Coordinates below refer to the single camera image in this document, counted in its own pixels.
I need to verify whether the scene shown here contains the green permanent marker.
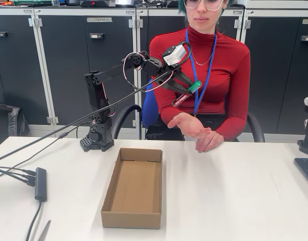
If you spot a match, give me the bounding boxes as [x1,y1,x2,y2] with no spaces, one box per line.
[172,80,202,106]

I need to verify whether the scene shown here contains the woman's right forearm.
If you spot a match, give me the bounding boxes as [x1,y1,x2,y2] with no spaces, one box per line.
[158,100,187,126]

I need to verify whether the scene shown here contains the woman's left forearm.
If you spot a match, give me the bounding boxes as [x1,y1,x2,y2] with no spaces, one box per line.
[219,110,249,141]

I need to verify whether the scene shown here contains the woman's right hand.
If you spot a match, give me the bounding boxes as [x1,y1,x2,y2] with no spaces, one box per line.
[168,112,212,139]

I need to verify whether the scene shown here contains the woman's left hand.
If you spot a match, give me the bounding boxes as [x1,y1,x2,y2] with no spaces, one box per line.
[195,132,224,153]

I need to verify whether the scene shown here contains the woman in red turtleneck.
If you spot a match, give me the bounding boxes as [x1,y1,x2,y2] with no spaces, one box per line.
[145,0,251,153]

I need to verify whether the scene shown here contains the blue black office chair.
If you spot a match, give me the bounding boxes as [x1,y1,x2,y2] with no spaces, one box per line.
[111,79,265,143]

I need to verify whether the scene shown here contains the gold rimmed glasses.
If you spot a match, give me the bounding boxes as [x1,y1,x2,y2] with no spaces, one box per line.
[183,0,224,12]

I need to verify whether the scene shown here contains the black case red logo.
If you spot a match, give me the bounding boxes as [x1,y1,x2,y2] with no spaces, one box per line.
[80,0,116,8]

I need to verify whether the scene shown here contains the open cardboard box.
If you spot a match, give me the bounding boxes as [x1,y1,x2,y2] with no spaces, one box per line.
[100,147,164,229]

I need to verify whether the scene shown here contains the dark laptop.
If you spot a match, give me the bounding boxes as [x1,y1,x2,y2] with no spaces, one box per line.
[293,157,308,190]

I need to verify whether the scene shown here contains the green crate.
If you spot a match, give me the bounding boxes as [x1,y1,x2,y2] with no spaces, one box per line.
[11,0,54,6]

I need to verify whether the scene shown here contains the black backpack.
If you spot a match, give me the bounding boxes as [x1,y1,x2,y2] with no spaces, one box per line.
[0,103,29,138]

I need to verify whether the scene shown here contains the dark grey USB hub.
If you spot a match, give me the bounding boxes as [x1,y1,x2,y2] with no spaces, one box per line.
[34,167,48,202]

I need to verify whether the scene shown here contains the thin gold necklace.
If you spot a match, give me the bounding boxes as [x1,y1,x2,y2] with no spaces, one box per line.
[190,49,214,66]

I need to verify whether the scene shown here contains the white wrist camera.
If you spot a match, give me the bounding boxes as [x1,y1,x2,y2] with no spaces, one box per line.
[162,42,191,67]

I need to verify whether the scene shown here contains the blue lanyard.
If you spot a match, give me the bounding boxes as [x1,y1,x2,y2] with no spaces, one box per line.
[185,27,217,117]

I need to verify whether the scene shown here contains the thick black camera cable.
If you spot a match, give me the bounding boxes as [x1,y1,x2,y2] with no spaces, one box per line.
[0,41,192,164]

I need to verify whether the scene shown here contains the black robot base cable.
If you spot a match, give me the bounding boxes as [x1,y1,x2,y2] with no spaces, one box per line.
[0,122,93,180]

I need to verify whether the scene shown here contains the black hub plug cable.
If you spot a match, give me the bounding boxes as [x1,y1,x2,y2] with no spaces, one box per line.
[0,168,36,181]
[17,175,36,188]
[0,166,36,176]

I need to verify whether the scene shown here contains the grey hub output cable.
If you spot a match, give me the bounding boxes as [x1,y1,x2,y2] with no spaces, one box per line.
[25,199,43,241]

